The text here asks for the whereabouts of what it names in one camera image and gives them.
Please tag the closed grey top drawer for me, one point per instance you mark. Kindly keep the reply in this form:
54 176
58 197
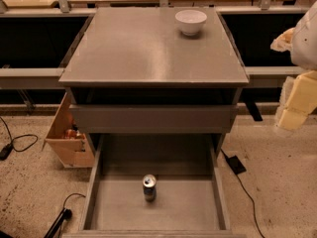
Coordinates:
144 119

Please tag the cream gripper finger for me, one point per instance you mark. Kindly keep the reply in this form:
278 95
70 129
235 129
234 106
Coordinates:
297 101
283 42

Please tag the orange items in box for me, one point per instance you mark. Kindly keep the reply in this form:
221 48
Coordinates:
73 134

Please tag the open grey middle drawer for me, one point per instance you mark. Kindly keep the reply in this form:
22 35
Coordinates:
190 202

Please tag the white ceramic bowl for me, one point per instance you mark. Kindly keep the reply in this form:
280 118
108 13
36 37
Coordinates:
190 22

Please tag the grey drawer cabinet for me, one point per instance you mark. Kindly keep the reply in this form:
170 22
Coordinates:
137 56

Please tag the black power adapter right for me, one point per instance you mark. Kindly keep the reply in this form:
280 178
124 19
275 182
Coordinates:
237 168

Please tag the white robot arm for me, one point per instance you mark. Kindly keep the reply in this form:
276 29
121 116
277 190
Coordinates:
304 45

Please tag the cardboard box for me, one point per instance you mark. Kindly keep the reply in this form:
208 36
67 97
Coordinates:
72 153

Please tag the redbull can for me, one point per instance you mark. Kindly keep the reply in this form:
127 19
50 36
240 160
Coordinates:
150 187

